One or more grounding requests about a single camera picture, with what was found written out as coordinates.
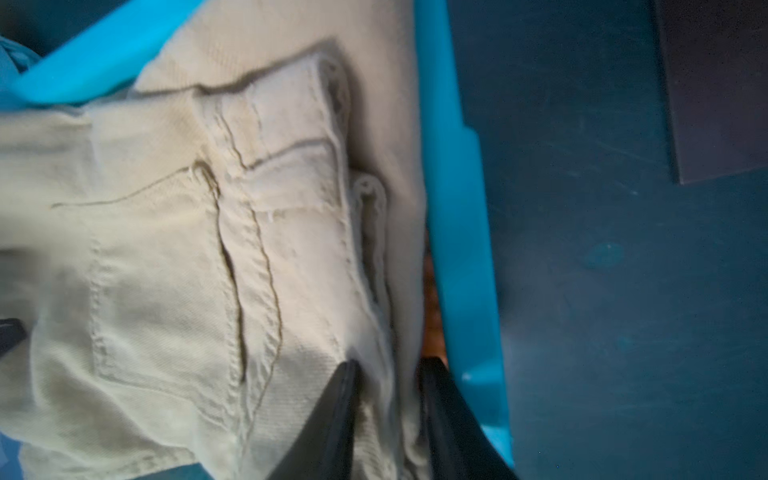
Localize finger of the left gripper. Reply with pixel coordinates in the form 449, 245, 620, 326
0, 318, 27, 357

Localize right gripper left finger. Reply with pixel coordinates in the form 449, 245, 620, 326
270, 360, 361, 480

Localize teal pants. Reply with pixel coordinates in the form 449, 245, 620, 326
0, 37, 41, 112

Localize khaki pants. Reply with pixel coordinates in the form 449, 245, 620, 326
1, 1, 431, 479

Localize teal plastic basket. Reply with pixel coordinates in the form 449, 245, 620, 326
1, 1, 513, 462

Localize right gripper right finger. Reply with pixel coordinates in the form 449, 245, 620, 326
420, 357, 518, 480

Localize orange pants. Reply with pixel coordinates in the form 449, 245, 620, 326
421, 251, 448, 366

